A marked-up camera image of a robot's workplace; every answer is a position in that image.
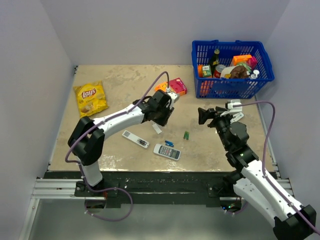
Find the orange pink sponge box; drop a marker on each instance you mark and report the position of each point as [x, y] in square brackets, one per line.
[176, 85]

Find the yellow Lays chips bag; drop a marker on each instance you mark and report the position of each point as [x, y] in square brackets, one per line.
[90, 98]

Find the grey-faced remote control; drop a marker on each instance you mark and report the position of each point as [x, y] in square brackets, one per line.
[167, 152]

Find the blue battery right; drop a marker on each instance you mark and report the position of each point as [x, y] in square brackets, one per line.
[169, 142]

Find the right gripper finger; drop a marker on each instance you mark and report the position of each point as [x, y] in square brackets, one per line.
[204, 115]
[220, 109]

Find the brown snack packet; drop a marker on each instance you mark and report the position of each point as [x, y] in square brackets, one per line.
[235, 72]

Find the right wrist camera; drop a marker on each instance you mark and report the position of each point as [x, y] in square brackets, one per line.
[232, 107]

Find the green yellow carton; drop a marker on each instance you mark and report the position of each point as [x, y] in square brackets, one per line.
[206, 71]

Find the aluminium frame rail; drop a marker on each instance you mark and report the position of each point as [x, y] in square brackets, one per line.
[54, 189]

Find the dark glass bottle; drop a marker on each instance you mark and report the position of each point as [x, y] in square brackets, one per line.
[214, 61]

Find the orange pink box in basket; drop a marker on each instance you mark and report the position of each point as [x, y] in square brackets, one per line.
[248, 61]

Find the small white remote control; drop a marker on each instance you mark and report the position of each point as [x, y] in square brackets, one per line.
[236, 117]

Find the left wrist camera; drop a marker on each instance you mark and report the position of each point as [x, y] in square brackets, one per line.
[174, 96]

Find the blue battery left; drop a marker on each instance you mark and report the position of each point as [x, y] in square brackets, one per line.
[168, 144]

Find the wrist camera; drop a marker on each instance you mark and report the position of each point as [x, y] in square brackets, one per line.
[232, 107]
[174, 96]

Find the blue plastic basket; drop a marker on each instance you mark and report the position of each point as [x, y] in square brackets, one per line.
[221, 88]

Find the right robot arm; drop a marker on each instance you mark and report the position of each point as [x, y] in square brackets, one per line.
[290, 219]

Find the white bottle cap item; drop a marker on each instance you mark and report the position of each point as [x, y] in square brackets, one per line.
[254, 75]

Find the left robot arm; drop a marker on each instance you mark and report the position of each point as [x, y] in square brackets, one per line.
[87, 139]

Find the black table front rail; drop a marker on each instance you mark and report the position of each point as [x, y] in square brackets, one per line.
[156, 187]

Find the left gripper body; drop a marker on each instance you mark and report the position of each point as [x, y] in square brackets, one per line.
[163, 115]

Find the white long remote control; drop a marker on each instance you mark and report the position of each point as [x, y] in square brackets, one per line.
[134, 138]

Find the white battery cover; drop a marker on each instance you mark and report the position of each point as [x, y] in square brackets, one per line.
[157, 128]

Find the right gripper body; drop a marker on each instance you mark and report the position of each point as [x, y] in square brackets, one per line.
[221, 123]

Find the blue battery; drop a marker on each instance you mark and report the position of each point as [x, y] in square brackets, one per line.
[169, 142]

